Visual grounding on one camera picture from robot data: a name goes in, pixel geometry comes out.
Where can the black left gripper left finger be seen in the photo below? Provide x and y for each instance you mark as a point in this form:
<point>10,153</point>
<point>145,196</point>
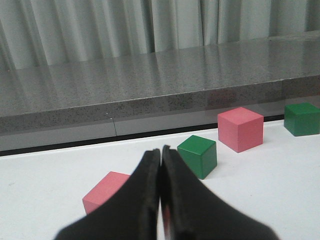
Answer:
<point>130,214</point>

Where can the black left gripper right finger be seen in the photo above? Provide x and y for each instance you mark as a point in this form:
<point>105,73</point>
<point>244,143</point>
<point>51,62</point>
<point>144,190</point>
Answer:
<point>190,211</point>

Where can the small pink cube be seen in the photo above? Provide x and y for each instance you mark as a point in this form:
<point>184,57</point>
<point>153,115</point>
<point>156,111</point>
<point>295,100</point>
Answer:
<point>103,190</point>

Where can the left green cube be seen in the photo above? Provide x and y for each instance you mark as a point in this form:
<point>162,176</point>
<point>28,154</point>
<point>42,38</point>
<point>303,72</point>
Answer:
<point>199,154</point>

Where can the green cube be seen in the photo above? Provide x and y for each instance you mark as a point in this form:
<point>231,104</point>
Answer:
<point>302,119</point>
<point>199,154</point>

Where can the large pink cube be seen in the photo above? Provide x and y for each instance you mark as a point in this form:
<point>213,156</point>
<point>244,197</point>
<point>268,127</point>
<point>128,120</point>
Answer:
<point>240,129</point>

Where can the grey stone counter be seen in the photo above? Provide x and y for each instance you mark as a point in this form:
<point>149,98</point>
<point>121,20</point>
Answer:
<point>147,93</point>

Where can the right green cube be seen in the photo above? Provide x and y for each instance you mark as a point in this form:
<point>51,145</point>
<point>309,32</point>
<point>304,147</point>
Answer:
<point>302,119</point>

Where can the grey-green curtain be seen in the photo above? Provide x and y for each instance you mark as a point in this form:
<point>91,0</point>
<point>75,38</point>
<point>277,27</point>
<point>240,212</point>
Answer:
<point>48,32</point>

